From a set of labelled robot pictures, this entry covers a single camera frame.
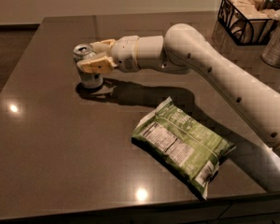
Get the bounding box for white napkins in basket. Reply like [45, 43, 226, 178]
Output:
[227, 0, 279, 44]

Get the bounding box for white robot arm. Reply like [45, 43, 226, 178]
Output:
[74, 23, 280, 191]

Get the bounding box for green chip bag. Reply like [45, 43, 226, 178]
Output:
[132, 98, 235, 200]

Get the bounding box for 7up soda can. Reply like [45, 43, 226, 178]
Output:
[73, 44, 103, 89]

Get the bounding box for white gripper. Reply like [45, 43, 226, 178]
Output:
[77, 35, 140, 74]

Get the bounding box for black wire napkin basket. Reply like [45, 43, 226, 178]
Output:
[217, 0, 280, 45]

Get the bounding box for metal mesh cup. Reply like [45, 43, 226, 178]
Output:
[261, 23, 280, 68]

